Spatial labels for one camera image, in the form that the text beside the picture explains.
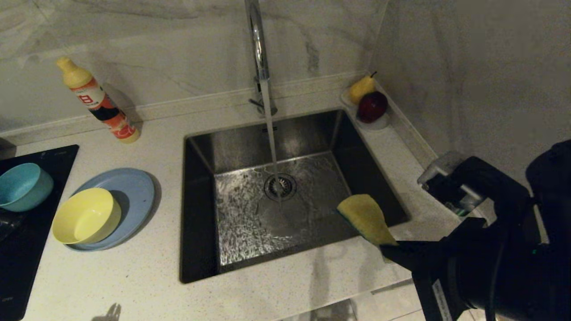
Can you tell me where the yellow sponge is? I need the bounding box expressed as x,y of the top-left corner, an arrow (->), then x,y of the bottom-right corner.
337,194 -> 399,247

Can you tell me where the chrome faucet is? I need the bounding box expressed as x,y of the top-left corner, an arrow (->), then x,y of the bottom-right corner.
244,0 -> 278,117

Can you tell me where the metal sink drain strainer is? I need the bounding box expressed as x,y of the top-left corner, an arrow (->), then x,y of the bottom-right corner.
264,173 -> 297,202

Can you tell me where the stainless steel sink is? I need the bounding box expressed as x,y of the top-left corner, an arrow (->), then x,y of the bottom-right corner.
179,108 -> 411,284

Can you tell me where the small white dish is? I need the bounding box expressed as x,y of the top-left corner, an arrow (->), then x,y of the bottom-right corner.
340,87 -> 391,131

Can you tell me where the red apple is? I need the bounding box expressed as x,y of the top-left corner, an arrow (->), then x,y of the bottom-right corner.
356,91 -> 388,123

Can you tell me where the yellow pear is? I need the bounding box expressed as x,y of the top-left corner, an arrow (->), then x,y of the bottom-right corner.
348,71 -> 377,105

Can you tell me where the running water stream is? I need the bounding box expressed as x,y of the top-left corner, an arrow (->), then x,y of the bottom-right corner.
260,79 -> 282,203

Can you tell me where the blue plate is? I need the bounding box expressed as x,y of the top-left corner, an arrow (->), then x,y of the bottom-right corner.
67,168 -> 156,252

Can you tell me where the yellow bowl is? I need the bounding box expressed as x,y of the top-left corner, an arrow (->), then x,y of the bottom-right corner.
52,188 -> 122,245

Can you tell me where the black induction cooktop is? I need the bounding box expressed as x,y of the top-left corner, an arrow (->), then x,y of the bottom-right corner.
0,144 -> 80,321

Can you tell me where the teal bowl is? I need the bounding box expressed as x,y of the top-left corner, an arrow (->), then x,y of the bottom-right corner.
0,163 -> 54,213

